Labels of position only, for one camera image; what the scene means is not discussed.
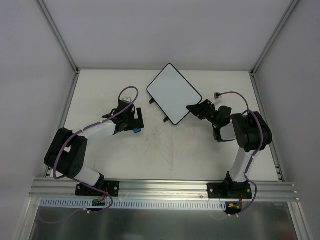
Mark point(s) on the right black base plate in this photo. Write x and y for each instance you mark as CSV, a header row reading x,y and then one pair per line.
x,y
235,191

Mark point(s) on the aluminium front rail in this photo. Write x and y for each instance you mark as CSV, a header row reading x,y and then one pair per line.
x,y
176,190

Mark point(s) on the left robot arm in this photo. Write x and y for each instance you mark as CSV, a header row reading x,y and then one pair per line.
x,y
66,154

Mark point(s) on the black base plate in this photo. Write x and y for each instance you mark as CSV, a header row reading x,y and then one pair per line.
x,y
111,187
235,191

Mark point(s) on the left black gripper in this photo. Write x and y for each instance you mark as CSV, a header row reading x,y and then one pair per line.
x,y
139,117

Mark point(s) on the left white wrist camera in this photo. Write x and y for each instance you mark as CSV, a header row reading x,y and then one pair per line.
x,y
127,99

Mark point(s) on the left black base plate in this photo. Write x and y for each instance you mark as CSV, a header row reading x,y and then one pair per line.
x,y
111,187

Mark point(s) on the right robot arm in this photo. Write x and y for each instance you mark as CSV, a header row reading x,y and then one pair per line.
x,y
252,135

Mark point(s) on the white slotted cable duct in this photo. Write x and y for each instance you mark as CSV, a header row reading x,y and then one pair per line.
x,y
202,205

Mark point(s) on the blue bone-shaped eraser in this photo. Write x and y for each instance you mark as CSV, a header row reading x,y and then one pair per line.
x,y
137,130

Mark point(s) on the left aluminium frame post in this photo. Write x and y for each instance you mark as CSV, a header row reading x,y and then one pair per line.
x,y
57,34

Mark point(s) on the right aluminium frame post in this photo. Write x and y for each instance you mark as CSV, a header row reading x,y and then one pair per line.
x,y
293,4

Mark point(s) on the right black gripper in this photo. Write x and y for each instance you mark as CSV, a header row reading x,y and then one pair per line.
x,y
204,110

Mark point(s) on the aluminium frame post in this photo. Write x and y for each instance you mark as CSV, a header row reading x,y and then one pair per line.
x,y
293,4
57,34

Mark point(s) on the small black-framed whiteboard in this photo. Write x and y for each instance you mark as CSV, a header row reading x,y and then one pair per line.
x,y
173,93

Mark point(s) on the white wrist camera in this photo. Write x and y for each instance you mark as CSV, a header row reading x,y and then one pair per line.
x,y
127,99
217,98

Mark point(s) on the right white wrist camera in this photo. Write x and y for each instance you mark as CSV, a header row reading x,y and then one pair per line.
x,y
217,98

